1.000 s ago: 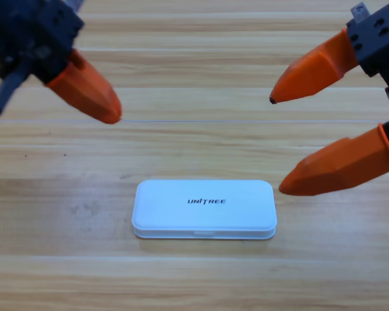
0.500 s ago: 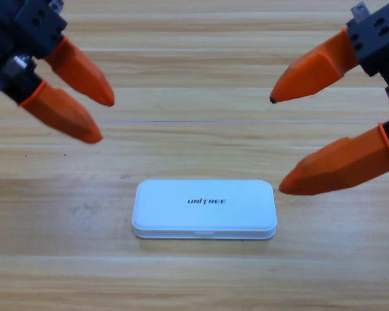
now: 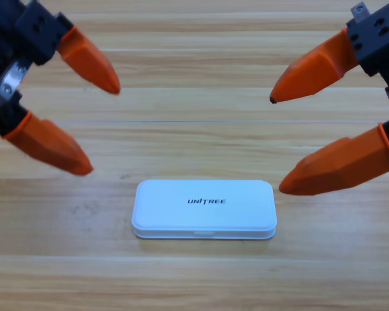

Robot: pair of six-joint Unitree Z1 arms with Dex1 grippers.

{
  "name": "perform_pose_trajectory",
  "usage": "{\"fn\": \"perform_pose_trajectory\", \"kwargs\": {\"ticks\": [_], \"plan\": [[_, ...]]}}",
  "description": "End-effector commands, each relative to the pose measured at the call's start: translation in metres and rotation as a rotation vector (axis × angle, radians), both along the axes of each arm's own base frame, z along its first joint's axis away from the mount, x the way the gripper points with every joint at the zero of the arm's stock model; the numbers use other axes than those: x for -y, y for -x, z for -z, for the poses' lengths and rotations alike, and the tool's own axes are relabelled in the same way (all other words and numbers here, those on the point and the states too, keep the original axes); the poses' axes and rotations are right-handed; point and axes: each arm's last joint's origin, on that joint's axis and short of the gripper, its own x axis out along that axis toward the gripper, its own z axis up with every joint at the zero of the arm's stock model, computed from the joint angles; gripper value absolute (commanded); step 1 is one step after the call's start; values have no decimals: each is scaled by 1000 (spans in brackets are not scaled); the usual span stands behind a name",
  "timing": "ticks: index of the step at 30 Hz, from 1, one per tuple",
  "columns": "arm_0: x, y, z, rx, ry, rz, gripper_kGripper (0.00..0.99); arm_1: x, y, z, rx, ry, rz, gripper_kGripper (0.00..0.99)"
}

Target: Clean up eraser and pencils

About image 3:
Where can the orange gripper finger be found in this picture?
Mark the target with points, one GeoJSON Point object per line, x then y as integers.
{"type": "Point", "coordinates": [52, 145]}

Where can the white Unitree pencil case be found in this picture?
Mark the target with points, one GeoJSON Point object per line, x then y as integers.
{"type": "Point", "coordinates": [168, 210]}

